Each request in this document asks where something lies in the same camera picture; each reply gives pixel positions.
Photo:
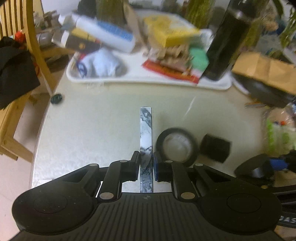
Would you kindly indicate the white bottle with blue label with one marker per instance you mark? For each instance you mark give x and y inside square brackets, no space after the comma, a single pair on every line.
[104,32]

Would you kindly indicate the marble pattern strip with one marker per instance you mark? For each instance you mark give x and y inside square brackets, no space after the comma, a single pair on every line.
[146,129]

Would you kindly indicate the green and white wipes packet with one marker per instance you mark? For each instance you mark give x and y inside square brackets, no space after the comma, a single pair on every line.
[275,136]

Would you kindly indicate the red envelope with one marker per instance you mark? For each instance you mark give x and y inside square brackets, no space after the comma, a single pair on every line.
[161,69]

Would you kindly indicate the green box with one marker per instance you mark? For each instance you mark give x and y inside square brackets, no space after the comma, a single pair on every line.
[197,58]

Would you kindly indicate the black cloth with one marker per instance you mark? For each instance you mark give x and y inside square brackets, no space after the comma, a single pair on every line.
[13,74]

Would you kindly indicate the clear plastic bag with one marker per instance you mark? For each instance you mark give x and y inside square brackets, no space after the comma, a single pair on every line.
[277,113]

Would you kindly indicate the small red toy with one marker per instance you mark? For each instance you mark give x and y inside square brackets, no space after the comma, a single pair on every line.
[19,36]

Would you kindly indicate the white tray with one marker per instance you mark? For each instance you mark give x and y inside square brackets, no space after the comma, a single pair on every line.
[138,78]

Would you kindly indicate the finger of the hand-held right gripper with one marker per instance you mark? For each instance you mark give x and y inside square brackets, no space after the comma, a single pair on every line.
[278,163]

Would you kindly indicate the black and yellow box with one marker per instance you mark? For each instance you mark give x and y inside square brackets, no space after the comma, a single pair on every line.
[78,44]

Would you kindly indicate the wooden chair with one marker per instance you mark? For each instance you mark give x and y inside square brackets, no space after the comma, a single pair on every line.
[34,46]

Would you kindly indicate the brown cardboard box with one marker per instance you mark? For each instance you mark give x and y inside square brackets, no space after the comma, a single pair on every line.
[261,67]

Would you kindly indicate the small black cube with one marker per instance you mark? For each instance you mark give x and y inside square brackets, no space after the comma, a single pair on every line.
[215,148]

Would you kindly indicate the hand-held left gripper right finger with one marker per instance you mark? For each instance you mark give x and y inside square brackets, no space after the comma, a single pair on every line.
[156,165]

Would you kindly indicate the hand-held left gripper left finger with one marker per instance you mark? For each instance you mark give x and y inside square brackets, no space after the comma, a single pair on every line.
[135,162]

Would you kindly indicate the glass vase with leafy plant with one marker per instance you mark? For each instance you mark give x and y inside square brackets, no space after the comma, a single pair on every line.
[111,9]

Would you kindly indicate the dark grey hard case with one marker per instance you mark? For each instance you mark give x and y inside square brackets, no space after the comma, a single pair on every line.
[266,92]

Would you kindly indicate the black cylinder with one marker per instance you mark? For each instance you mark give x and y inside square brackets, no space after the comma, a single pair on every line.
[245,164]

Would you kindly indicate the glass vase with green stems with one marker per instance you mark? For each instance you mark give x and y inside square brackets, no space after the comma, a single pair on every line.
[272,20]
[198,11]

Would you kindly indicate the white sock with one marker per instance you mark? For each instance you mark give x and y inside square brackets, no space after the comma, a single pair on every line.
[101,62]

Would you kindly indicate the dark glass bottle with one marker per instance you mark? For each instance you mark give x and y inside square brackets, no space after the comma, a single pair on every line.
[224,46]

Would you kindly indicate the black electrical tape roll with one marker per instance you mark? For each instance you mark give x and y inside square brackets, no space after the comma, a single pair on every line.
[195,150]

